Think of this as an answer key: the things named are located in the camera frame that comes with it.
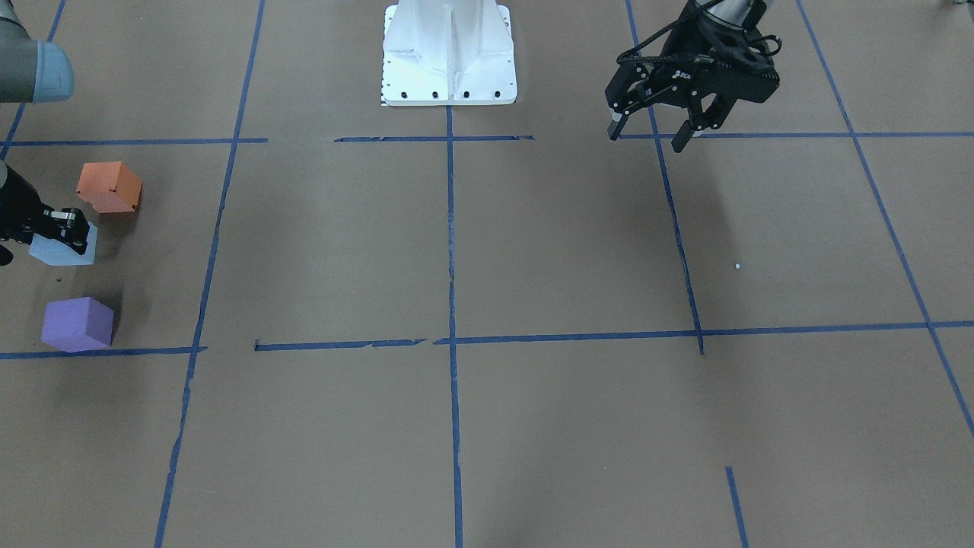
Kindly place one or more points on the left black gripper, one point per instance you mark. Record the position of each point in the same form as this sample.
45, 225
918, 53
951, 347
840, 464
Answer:
673, 81

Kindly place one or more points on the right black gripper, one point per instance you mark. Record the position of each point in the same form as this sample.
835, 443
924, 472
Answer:
21, 210

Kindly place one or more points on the light blue foam block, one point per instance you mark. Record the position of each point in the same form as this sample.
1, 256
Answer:
55, 253

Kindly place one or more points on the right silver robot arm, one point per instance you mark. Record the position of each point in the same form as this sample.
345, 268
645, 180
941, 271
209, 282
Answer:
35, 71

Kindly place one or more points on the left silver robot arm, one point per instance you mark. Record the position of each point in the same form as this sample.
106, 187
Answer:
710, 58

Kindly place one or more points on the orange foam block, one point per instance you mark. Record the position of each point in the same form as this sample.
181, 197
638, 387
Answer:
110, 187

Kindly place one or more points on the purple foam block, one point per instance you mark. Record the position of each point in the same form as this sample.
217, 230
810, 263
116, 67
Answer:
77, 325

